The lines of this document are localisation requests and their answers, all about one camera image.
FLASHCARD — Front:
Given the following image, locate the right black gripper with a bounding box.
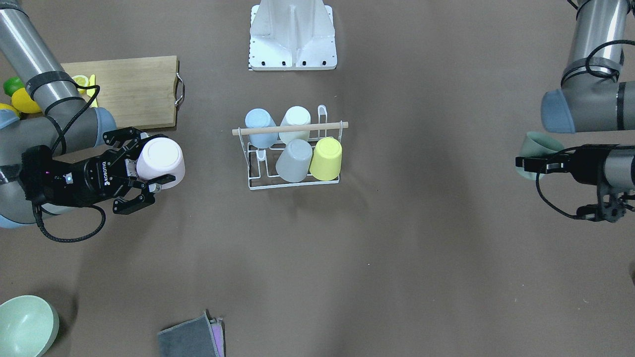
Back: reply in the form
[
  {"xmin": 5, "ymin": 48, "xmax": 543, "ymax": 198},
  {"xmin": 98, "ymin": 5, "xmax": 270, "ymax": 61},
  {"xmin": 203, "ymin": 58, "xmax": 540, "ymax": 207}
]
[{"xmin": 47, "ymin": 127, "xmax": 176, "ymax": 215}]

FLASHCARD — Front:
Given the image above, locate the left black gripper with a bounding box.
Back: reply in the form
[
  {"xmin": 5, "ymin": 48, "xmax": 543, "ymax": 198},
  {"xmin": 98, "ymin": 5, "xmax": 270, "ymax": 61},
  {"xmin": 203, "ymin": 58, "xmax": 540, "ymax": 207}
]
[{"xmin": 515, "ymin": 144, "xmax": 618, "ymax": 186}]

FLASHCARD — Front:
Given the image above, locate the pink plastic cup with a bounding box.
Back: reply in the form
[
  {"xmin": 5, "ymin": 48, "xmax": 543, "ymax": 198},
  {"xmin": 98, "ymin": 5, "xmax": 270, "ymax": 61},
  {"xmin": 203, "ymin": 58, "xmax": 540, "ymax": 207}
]
[{"xmin": 136, "ymin": 135, "xmax": 186, "ymax": 190}]

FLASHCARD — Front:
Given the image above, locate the sage green cup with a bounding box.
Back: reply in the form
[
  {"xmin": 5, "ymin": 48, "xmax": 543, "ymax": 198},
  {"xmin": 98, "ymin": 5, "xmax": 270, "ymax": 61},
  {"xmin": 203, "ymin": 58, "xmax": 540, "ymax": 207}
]
[{"xmin": 517, "ymin": 131, "xmax": 565, "ymax": 157}]

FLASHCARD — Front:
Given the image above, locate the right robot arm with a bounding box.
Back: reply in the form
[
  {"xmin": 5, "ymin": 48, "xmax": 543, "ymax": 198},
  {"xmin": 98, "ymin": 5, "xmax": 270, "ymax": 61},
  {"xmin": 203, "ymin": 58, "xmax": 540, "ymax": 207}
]
[{"xmin": 0, "ymin": 0, "xmax": 185, "ymax": 230}]

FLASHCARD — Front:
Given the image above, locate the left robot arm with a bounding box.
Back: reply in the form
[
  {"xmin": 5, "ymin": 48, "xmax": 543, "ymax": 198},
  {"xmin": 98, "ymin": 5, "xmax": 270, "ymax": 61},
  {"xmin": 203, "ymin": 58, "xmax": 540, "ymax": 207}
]
[{"xmin": 541, "ymin": 0, "xmax": 635, "ymax": 134}]

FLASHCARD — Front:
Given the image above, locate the light blue cup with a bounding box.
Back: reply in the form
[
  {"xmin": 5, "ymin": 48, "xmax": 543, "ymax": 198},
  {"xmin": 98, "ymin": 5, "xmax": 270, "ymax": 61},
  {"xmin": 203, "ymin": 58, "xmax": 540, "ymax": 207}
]
[{"xmin": 245, "ymin": 108, "xmax": 278, "ymax": 149}]

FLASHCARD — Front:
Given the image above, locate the grey cup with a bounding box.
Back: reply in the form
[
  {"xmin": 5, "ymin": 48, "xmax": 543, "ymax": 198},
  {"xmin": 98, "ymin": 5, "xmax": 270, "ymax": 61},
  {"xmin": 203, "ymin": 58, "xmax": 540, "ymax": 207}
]
[{"xmin": 276, "ymin": 139, "xmax": 313, "ymax": 183}]

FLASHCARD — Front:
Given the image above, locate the white cup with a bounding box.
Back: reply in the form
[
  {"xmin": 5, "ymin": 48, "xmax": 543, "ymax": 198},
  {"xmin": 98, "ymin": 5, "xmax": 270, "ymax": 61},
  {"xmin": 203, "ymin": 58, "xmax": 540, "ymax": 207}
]
[{"xmin": 278, "ymin": 106, "xmax": 311, "ymax": 144}]

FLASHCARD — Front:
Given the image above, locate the yellow cup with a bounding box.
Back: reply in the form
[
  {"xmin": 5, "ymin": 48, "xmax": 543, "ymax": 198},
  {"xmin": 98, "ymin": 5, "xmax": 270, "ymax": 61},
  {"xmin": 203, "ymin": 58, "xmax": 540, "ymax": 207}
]
[{"xmin": 309, "ymin": 136, "xmax": 342, "ymax": 181}]

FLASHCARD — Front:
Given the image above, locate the bamboo cutting board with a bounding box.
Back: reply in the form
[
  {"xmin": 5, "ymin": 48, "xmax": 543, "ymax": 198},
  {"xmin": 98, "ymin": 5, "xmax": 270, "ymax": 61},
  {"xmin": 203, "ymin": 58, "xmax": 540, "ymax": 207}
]
[{"xmin": 62, "ymin": 55, "xmax": 184, "ymax": 129}]

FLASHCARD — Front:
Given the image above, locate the yellow plastic knife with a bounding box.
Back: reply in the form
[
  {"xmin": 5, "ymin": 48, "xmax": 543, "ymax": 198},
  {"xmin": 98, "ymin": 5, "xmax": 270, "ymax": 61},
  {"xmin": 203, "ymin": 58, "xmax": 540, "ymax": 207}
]
[{"xmin": 86, "ymin": 74, "xmax": 98, "ymax": 108}]

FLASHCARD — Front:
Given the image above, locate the lemon slice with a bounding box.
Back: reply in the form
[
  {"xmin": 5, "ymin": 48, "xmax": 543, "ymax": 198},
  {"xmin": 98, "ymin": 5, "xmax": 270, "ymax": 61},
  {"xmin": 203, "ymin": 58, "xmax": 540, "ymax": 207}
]
[{"xmin": 71, "ymin": 75, "xmax": 90, "ymax": 92}]

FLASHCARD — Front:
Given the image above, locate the yellow lemon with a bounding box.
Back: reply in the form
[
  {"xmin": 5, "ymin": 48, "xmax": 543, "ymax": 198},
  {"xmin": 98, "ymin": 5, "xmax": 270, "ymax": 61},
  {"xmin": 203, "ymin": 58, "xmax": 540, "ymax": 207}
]
[
  {"xmin": 11, "ymin": 88, "xmax": 42, "ymax": 115},
  {"xmin": 0, "ymin": 103, "xmax": 20, "ymax": 118}
]

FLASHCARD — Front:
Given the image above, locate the green lime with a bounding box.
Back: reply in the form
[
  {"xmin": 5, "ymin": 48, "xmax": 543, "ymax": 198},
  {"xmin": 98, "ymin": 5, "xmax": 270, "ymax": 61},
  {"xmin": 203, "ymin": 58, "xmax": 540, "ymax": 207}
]
[{"xmin": 2, "ymin": 76, "xmax": 24, "ymax": 97}]

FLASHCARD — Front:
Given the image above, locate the purple cloth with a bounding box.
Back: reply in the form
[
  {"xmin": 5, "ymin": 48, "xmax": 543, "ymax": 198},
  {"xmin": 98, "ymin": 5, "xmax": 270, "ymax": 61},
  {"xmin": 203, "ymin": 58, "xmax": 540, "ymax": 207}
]
[{"xmin": 209, "ymin": 319, "xmax": 225, "ymax": 357}]

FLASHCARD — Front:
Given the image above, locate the grey folded cloth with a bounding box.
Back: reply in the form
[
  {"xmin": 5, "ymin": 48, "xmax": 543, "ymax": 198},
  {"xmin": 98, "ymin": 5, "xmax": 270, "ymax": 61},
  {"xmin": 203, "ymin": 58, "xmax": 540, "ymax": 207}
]
[{"xmin": 157, "ymin": 313, "xmax": 221, "ymax": 357}]

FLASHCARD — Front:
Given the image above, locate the mint green bowl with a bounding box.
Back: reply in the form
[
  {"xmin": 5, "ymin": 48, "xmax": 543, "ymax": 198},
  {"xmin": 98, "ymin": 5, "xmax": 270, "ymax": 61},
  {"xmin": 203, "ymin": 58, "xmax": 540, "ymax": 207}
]
[{"xmin": 0, "ymin": 295, "xmax": 60, "ymax": 357}]

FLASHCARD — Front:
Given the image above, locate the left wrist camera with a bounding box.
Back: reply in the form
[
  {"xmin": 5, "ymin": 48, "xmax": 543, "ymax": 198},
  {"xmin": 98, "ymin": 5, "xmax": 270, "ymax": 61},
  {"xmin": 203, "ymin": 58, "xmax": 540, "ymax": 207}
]
[{"xmin": 576, "ymin": 185, "xmax": 634, "ymax": 222}]

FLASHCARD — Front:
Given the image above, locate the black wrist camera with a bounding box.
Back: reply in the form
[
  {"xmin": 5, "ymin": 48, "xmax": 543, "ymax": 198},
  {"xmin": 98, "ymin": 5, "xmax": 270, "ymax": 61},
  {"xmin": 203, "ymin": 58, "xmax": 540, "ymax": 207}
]
[{"xmin": 19, "ymin": 145, "xmax": 52, "ymax": 205}]

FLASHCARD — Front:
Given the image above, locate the white wire cup rack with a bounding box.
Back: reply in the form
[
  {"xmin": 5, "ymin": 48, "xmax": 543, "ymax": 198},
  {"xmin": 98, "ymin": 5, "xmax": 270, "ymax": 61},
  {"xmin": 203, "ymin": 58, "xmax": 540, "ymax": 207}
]
[{"xmin": 232, "ymin": 105, "xmax": 349, "ymax": 191}]

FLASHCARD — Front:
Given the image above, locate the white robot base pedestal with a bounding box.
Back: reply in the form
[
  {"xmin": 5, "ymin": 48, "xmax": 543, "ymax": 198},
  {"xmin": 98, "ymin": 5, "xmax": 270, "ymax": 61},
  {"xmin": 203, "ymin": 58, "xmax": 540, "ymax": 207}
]
[{"xmin": 248, "ymin": 0, "xmax": 338, "ymax": 71}]

